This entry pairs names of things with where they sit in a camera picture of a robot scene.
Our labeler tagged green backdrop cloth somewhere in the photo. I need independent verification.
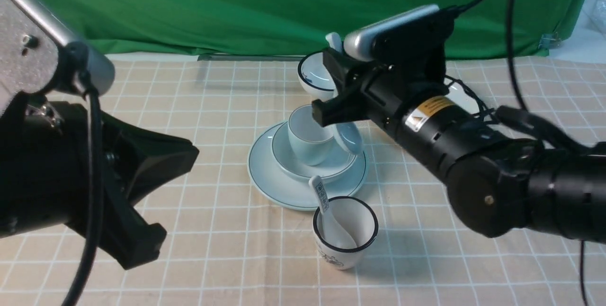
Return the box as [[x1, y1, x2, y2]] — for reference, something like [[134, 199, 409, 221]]
[[41, 0, 584, 59]]

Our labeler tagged plain white ceramic spoon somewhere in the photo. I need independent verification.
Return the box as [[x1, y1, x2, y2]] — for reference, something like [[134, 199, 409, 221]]
[[325, 32, 364, 156]]

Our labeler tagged metal clip on backdrop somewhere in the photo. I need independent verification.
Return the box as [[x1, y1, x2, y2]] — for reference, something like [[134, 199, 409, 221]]
[[538, 33, 562, 50]]

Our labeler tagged checkered beige tablecloth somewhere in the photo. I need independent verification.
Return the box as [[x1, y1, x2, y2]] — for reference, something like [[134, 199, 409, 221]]
[[0, 57, 606, 306]]

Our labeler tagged black camera cable right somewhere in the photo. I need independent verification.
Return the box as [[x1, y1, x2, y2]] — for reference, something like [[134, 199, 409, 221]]
[[445, 0, 592, 306]]

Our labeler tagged black camera cable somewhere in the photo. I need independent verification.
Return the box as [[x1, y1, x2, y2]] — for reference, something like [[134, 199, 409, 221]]
[[445, 0, 592, 306], [62, 72, 106, 306]]

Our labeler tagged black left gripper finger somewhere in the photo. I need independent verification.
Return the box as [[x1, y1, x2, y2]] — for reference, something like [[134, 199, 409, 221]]
[[66, 178, 167, 270], [102, 113, 200, 206]]

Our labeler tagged pale green shallow bowl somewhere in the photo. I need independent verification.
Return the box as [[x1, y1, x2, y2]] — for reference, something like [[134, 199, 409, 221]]
[[270, 123, 358, 182]]

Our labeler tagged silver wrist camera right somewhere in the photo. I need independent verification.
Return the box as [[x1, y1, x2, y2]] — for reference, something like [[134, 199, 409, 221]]
[[343, 4, 459, 63]]

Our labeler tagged large pale green plate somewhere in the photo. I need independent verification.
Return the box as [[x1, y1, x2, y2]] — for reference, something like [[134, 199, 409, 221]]
[[247, 122, 369, 211]]

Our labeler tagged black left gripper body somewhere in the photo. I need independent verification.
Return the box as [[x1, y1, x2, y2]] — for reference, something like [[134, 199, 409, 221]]
[[0, 99, 89, 238]]

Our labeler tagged black-rimmed illustrated cup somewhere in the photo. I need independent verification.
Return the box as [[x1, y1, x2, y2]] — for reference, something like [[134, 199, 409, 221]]
[[312, 196, 379, 270]]

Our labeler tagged pale green ceramic cup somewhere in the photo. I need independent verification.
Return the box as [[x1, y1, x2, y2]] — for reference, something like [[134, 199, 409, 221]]
[[286, 104, 334, 166]]

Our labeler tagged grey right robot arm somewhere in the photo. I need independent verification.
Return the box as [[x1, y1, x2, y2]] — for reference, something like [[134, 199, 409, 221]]
[[312, 48, 606, 243]]

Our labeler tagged small black-rimmed white bowl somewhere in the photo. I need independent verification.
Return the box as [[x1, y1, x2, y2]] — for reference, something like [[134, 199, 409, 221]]
[[297, 51, 336, 101]]

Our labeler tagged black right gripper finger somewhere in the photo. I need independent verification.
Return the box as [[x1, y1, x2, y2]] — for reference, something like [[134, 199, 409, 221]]
[[311, 92, 374, 127], [323, 50, 374, 94]]

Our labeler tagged black camera cable left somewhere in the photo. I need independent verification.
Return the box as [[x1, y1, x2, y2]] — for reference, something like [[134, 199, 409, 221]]
[[62, 72, 106, 306]]

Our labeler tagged white spoon with blue print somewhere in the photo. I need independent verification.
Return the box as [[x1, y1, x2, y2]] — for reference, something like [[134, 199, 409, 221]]
[[309, 176, 356, 249]]

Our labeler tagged black-rimmed illustrated plate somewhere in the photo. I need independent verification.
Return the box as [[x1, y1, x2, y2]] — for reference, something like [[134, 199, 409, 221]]
[[444, 78, 479, 115]]

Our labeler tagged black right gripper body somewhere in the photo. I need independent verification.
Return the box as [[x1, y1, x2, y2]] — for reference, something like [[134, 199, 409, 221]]
[[350, 68, 509, 183]]

